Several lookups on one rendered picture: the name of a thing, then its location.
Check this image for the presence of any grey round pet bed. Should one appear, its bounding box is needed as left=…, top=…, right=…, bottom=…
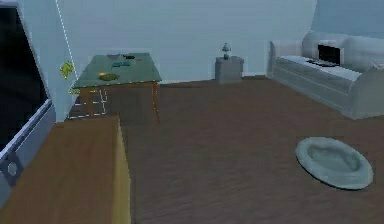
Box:
left=294, top=136, right=374, bottom=191

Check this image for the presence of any small grey table lamp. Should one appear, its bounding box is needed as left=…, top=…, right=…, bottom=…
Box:
left=221, top=42, right=232, bottom=61

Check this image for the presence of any green plate with food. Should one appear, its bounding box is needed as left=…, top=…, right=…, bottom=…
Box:
left=98, top=72, right=121, bottom=82

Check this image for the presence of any grey sofa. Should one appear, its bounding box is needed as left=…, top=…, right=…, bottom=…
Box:
left=266, top=31, right=384, bottom=121

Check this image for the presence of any black television set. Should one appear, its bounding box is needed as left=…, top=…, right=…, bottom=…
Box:
left=0, top=1, right=57, bottom=208

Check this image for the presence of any green house plant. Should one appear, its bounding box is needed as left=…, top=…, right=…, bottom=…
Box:
left=59, top=60, right=81, bottom=96

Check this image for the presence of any grey side stand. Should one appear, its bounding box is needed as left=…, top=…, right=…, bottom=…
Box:
left=214, top=55, right=245, bottom=84

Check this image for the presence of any black laptop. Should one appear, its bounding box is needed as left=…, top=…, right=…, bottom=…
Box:
left=306, top=44, right=342, bottom=68

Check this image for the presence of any green topped wooden table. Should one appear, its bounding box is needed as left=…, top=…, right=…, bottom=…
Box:
left=71, top=52, right=163, bottom=125

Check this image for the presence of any brown wooden television stand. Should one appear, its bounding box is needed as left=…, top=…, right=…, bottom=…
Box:
left=0, top=115, right=132, bottom=224

